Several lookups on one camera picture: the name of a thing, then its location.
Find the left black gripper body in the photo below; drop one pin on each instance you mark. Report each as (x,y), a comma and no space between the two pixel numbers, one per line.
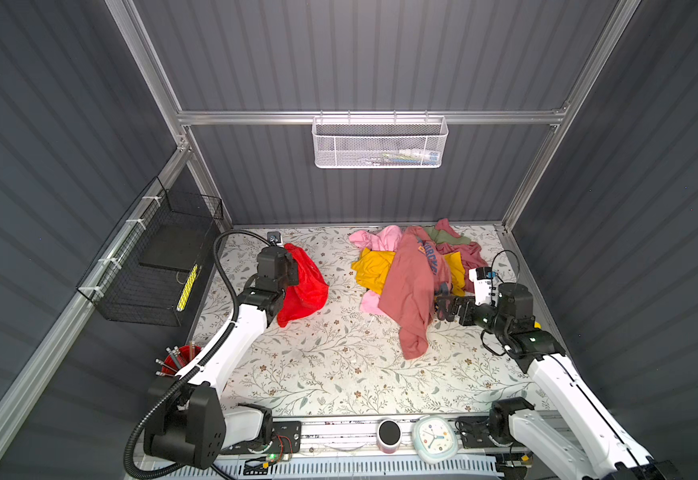
(290,280)

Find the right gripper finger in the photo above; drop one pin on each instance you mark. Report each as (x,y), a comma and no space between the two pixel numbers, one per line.
(445,315)
(443,298)

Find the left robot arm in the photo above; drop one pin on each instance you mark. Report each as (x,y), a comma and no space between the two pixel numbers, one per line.
(187,425)

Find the floral table mat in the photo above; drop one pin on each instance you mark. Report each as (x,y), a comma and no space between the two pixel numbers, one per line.
(343,361)

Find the black wire basket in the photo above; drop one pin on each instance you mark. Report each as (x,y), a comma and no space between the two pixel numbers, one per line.
(160,261)

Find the red cup with tools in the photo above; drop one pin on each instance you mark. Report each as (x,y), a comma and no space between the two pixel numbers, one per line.
(177,357)

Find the light pink cloth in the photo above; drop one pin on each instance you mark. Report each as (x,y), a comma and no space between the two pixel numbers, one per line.
(387,239)

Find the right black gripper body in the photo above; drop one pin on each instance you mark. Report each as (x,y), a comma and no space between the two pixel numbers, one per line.
(484,314)

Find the white wire mesh basket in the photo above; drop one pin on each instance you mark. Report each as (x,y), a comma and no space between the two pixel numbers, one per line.
(379,141)

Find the white perforated cable tray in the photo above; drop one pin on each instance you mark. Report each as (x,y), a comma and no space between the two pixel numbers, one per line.
(461,466)

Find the white analog clock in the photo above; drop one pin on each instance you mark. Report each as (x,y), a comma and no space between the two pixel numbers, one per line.
(434,439)

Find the small round speaker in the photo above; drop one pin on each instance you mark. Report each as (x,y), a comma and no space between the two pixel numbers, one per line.
(388,436)

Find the yellow cloth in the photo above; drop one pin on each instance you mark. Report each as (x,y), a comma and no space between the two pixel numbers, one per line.
(372,269)

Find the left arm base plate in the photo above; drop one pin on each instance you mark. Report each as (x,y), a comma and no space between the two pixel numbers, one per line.
(285,438)

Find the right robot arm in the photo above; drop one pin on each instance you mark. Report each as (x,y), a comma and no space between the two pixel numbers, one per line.
(601,447)

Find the mauve purple cloth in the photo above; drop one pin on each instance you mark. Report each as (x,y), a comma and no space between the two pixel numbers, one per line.
(471,254)

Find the olive green cloth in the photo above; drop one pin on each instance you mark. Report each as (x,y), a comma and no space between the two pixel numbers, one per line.
(447,236)

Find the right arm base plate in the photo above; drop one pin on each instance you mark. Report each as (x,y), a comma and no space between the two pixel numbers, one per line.
(474,432)

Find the red fleece cloth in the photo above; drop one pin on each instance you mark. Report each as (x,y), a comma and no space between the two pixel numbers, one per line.
(309,296)

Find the dusty rose shirt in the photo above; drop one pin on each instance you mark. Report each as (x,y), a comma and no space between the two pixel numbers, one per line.
(417,275)

